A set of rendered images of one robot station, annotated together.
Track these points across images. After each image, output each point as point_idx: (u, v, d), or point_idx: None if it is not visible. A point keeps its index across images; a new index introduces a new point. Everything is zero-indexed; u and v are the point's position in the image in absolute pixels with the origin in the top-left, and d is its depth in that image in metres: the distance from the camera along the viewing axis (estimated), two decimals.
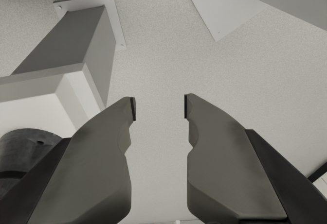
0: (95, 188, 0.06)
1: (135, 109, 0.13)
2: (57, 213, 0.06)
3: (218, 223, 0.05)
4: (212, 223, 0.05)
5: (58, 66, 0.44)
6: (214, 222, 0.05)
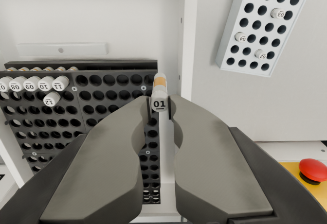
0: (107, 187, 0.06)
1: (151, 109, 0.13)
2: (69, 208, 0.06)
3: (218, 223, 0.05)
4: (212, 223, 0.05)
5: None
6: (214, 222, 0.05)
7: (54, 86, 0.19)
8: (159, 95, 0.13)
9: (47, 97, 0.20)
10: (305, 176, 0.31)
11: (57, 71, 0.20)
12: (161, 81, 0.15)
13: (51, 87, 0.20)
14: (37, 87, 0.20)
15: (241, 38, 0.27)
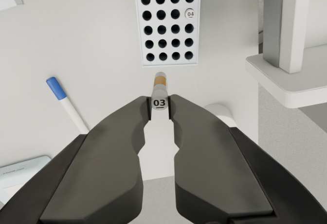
0: (107, 187, 0.06)
1: (151, 109, 0.13)
2: (69, 208, 0.06)
3: (218, 223, 0.05)
4: (212, 223, 0.05)
5: None
6: (214, 222, 0.05)
7: None
8: None
9: None
10: None
11: None
12: None
13: None
14: None
15: (192, 14, 0.25)
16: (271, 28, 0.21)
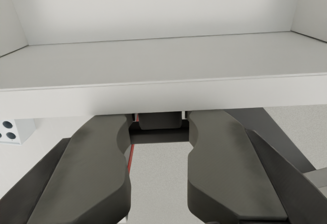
0: (95, 188, 0.06)
1: None
2: (56, 213, 0.06)
3: (218, 223, 0.05)
4: (212, 223, 0.05)
5: (315, 170, 0.42)
6: (214, 222, 0.05)
7: None
8: None
9: None
10: None
11: None
12: None
13: None
14: None
15: None
16: None
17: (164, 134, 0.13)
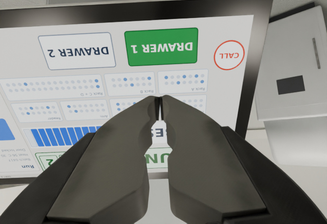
0: (113, 187, 0.06)
1: (159, 109, 0.13)
2: (75, 207, 0.06)
3: (218, 223, 0.05)
4: (212, 223, 0.05)
5: None
6: (214, 222, 0.05)
7: None
8: None
9: None
10: None
11: None
12: None
13: None
14: None
15: None
16: None
17: None
